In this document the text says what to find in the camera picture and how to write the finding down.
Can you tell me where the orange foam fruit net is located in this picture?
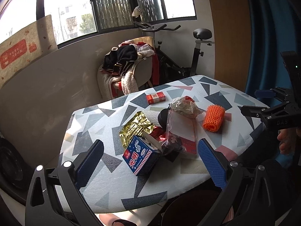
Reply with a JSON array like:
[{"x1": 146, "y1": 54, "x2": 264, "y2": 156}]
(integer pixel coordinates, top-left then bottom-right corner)
[{"x1": 203, "y1": 105, "x2": 225, "y2": 133}]

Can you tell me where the clear red-edged plastic package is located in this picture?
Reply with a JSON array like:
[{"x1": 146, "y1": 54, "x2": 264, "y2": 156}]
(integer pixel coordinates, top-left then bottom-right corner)
[{"x1": 162, "y1": 109, "x2": 197, "y2": 162}]

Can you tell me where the blue milk carton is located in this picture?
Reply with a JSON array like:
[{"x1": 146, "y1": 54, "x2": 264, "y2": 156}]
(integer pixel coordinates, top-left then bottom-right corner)
[{"x1": 122, "y1": 135, "x2": 162, "y2": 176}]

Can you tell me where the gold foil wrapper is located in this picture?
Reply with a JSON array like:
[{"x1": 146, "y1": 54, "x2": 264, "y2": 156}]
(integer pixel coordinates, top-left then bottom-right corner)
[{"x1": 119, "y1": 111, "x2": 155, "y2": 149}]

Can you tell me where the white plastic bag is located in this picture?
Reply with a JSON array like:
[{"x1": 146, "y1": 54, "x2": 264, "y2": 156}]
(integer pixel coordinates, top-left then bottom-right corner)
[{"x1": 169, "y1": 96, "x2": 205, "y2": 119}]

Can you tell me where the red cigarette box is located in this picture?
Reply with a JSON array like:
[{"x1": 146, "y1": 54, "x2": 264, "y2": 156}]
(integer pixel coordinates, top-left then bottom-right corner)
[{"x1": 146, "y1": 92, "x2": 166, "y2": 105}]

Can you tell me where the person's right hand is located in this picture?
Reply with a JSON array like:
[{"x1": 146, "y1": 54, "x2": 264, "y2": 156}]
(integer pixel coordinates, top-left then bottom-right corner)
[{"x1": 277, "y1": 128, "x2": 300, "y2": 155}]

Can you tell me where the geometric patterned table cover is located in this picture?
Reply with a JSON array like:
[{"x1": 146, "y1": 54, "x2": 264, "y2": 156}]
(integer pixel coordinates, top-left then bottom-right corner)
[{"x1": 59, "y1": 75, "x2": 264, "y2": 213}]

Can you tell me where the red crumpled wrapper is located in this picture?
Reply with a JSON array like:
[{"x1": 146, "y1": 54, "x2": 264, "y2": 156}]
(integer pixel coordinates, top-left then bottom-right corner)
[{"x1": 150, "y1": 127, "x2": 166, "y2": 141}]

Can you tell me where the dark washing machine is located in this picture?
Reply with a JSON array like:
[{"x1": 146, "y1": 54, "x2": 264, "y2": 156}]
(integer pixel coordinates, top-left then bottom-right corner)
[{"x1": 0, "y1": 138, "x2": 34, "y2": 206}]

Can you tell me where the black round tin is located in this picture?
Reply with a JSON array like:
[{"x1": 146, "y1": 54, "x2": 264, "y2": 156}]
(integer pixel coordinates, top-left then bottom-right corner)
[{"x1": 158, "y1": 109, "x2": 169, "y2": 130}]

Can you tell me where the white foam fruit net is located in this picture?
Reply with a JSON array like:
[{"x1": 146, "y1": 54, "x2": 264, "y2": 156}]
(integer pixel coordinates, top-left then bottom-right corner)
[{"x1": 143, "y1": 110, "x2": 161, "y2": 127}]

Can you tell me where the blue curtain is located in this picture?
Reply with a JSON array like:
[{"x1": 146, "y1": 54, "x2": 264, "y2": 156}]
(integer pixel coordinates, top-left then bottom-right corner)
[{"x1": 245, "y1": 0, "x2": 300, "y2": 96}]

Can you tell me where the wooden door panel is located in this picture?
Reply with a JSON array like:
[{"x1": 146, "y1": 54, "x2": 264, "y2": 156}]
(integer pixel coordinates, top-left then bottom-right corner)
[{"x1": 209, "y1": 0, "x2": 252, "y2": 91}]

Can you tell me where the black exercise bike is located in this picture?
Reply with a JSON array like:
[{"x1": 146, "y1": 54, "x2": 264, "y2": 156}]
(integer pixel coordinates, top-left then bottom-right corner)
[{"x1": 131, "y1": 6, "x2": 215, "y2": 85}]

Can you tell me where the beige chair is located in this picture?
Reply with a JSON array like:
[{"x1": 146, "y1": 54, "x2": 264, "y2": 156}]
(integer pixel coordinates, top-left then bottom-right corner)
[{"x1": 97, "y1": 36, "x2": 156, "y2": 100}]

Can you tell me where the cardboard sheet with red label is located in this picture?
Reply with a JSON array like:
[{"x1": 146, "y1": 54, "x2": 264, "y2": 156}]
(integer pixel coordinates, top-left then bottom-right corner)
[{"x1": 0, "y1": 15, "x2": 58, "y2": 87}]

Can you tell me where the black window frame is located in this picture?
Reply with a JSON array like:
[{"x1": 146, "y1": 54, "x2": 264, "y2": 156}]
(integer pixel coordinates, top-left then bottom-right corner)
[{"x1": 37, "y1": 0, "x2": 197, "y2": 45}]

